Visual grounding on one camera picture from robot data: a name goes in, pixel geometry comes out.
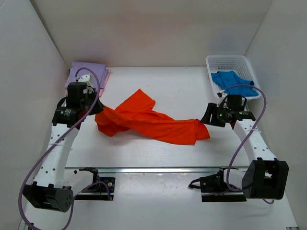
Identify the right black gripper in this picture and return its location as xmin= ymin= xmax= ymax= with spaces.
xmin=200 ymin=103 xmax=230 ymax=128

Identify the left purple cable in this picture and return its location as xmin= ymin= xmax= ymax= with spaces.
xmin=18 ymin=68 xmax=101 ymax=230

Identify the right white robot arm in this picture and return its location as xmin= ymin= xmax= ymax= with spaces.
xmin=201 ymin=93 xmax=289 ymax=200

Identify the orange t-shirt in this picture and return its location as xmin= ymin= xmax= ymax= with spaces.
xmin=94 ymin=89 xmax=211 ymax=145

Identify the white plastic basket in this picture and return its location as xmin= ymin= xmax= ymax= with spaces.
xmin=206 ymin=55 xmax=260 ymax=99

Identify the purple cable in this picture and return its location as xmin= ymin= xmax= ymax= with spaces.
xmin=217 ymin=84 xmax=275 ymax=205
xmin=18 ymin=68 xmax=101 ymax=230

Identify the blue t-shirt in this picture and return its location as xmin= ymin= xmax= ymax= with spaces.
xmin=212 ymin=71 xmax=259 ymax=97

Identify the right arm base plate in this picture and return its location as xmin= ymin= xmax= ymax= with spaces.
xmin=188 ymin=168 xmax=247 ymax=203

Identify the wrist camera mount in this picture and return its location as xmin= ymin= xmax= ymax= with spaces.
xmin=76 ymin=73 xmax=94 ymax=88
xmin=217 ymin=90 xmax=228 ymax=107

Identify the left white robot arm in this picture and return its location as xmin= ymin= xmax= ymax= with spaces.
xmin=21 ymin=81 xmax=104 ymax=212

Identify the folded pink t-shirt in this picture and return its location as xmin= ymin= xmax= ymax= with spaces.
xmin=65 ymin=69 xmax=111 ymax=97

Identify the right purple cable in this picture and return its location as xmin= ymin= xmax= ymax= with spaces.
xmin=217 ymin=84 xmax=275 ymax=205

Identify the folded purple t-shirt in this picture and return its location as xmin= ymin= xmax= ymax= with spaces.
xmin=70 ymin=61 xmax=107 ymax=79

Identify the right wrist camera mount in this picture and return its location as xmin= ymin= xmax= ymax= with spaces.
xmin=217 ymin=90 xmax=228 ymax=107

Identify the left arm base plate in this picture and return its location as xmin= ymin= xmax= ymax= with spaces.
xmin=74 ymin=167 xmax=116 ymax=201

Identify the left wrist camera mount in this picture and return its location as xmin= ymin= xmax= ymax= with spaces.
xmin=76 ymin=73 xmax=94 ymax=88

